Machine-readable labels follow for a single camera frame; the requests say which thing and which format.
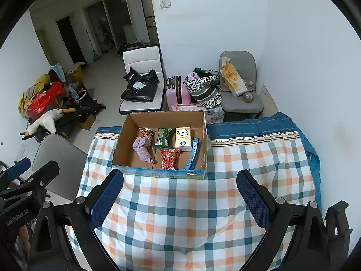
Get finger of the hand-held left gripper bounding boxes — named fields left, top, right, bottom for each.
left=7, top=157, right=31, bottom=182
left=0, top=160, right=60, bottom=201

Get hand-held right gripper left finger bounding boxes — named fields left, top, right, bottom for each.
left=30, top=169, right=125, bottom=271

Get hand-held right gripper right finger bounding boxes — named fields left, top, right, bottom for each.
left=236, top=169, right=329, bottom=271

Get purple socks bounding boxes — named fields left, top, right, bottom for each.
left=132, top=135, right=155, bottom=164

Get red snack packet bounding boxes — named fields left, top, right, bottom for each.
left=160, top=148, right=181, bottom=170

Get blue printed plastic strip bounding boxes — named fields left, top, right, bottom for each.
left=183, top=136, right=204, bottom=170

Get orange snack packet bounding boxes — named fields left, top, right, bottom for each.
left=138, top=127, right=156, bottom=140

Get green snack packet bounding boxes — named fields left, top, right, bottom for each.
left=152, top=128, right=173, bottom=151

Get yellow tissue pack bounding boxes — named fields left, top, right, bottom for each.
left=175, top=127, right=192, bottom=151

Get printed cardboard box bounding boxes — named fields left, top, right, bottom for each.
left=112, top=111, right=211, bottom=180

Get grey shell chair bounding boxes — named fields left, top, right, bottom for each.
left=32, top=133, right=88, bottom=204

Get white goose plush toy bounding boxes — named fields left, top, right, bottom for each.
left=24, top=109, right=76, bottom=139

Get yellow cloth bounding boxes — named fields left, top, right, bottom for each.
left=18, top=74, right=51, bottom=116

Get small brown carton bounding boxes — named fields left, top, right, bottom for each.
left=77, top=114, right=96, bottom=131

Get checked blanket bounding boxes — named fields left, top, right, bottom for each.
left=63, top=112, right=322, bottom=271

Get red plastic bag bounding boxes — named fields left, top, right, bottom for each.
left=27, top=81, right=66, bottom=113

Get black folded stand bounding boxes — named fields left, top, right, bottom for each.
left=56, top=97, right=107, bottom=119

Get light floral bag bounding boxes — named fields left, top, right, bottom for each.
left=204, top=106, right=225, bottom=125

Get grey padded chair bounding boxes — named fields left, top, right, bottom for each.
left=219, top=51, right=264, bottom=122

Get white panel board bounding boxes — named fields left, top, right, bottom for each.
left=259, top=84, right=280, bottom=117

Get light blue cloth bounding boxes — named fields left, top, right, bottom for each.
left=51, top=64, right=67, bottom=82

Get dark patterned bag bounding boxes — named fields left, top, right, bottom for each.
left=193, top=87, right=223, bottom=109

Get black plastic bag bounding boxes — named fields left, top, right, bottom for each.
left=121, top=66, right=159, bottom=102

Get pink printed package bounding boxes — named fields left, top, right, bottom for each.
left=171, top=103, right=206, bottom=113

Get white patterned tote bag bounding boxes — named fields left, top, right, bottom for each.
left=183, top=67, right=222, bottom=96

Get yellow printed paper bag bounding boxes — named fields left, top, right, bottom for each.
left=219, top=57, right=246, bottom=96

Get pink suitcase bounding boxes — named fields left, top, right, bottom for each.
left=166, top=75, right=194, bottom=112

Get white padded chair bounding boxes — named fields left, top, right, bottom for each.
left=119, top=46, right=164, bottom=116

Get black floor bag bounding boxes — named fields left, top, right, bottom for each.
left=117, top=42, right=133, bottom=55

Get black webbing strap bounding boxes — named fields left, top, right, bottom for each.
left=324, top=200, right=354, bottom=250

